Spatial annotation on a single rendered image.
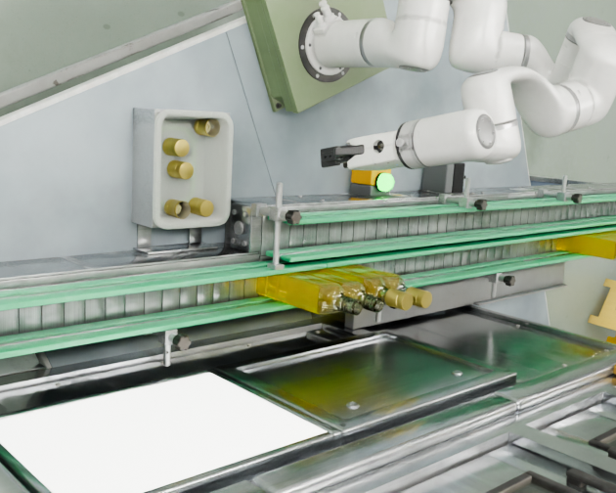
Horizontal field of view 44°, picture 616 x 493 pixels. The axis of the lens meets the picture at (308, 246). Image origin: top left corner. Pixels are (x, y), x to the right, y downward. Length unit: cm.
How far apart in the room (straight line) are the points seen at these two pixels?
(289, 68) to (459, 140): 60
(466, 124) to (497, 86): 10
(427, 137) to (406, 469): 48
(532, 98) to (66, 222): 84
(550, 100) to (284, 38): 59
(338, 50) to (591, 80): 50
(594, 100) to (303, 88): 60
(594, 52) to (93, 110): 88
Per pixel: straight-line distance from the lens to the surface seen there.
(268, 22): 159
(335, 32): 159
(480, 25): 146
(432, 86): 208
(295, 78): 162
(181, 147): 148
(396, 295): 145
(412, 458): 117
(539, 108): 129
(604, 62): 135
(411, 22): 144
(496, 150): 115
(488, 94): 117
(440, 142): 112
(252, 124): 166
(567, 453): 127
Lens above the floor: 206
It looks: 46 degrees down
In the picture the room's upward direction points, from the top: 104 degrees clockwise
